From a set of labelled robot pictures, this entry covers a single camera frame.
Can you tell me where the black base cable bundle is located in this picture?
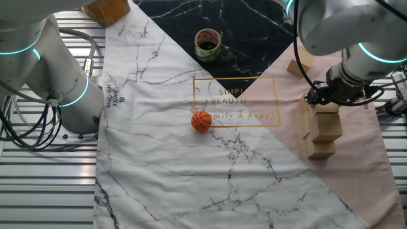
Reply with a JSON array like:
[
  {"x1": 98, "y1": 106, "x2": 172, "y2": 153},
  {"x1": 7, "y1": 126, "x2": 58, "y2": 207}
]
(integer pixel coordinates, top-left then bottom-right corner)
[{"x1": 0, "y1": 92, "x2": 64, "y2": 151}]

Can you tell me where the small silver device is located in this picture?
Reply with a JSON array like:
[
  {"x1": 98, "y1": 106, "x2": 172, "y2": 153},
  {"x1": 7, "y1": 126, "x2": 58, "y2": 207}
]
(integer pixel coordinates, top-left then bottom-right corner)
[{"x1": 391, "y1": 71, "x2": 407, "y2": 100}]

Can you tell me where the wooden cube block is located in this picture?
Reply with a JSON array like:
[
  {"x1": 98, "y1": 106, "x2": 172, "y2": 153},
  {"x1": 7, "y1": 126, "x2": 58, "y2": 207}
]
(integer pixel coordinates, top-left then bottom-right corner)
[
  {"x1": 301, "y1": 111, "x2": 311, "y2": 139},
  {"x1": 308, "y1": 113, "x2": 343, "y2": 143},
  {"x1": 287, "y1": 46, "x2": 316, "y2": 78},
  {"x1": 308, "y1": 101, "x2": 340, "y2": 115},
  {"x1": 305, "y1": 139, "x2": 337, "y2": 160},
  {"x1": 300, "y1": 94, "x2": 310, "y2": 117}
]

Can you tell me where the roll of clear tape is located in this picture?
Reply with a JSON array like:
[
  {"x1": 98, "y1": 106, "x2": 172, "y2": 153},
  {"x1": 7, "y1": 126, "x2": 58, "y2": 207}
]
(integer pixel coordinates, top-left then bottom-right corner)
[{"x1": 194, "y1": 27, "x2": 223, "y2": 63}]

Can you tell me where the small orange basketball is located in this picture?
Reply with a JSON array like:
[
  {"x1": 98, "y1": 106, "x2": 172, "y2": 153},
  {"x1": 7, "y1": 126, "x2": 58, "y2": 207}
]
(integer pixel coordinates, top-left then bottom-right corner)
[{"x1": 191, "y1": 110, "x2": 213, "y2": 133}]

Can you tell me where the open cardboard box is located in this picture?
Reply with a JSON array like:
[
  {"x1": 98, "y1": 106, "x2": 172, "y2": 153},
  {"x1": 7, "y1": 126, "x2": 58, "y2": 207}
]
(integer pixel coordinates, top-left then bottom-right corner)
[{"x1": 81, "y1": 0, "x2": 132, "y2": 28}]

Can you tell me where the marble pink black cloth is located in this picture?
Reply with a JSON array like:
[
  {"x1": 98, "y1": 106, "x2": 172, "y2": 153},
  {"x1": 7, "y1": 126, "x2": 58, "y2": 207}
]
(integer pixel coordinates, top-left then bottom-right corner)
[{"x1": 93, "y1": 0, "x2": 407, "y2": 229}]

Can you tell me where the grey cable with connector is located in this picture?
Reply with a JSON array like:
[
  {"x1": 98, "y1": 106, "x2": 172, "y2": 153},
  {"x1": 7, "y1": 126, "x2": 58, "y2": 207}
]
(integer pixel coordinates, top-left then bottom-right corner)
[{"x1": 59, "y1": 27, "x2": 98, "y2": 79}]

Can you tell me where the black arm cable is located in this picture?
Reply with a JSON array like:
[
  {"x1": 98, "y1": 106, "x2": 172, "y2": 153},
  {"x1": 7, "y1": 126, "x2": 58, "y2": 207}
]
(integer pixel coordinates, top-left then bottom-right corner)
[{"x1": 0, "y1": 0, "x2": 407, "y2": 150}]

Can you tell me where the black device mount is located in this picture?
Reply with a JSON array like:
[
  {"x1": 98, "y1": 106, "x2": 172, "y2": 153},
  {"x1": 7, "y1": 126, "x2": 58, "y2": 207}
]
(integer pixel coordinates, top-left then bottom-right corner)
[{"x1": 375, "y1": 97, "x2": 407, "y2": 117}]

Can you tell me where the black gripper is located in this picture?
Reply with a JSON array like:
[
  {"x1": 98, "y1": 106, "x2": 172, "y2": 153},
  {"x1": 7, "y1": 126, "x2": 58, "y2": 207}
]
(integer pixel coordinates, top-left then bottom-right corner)
[{"x1": 305, "y1": 65, "x2": 385, "y2": 108}]

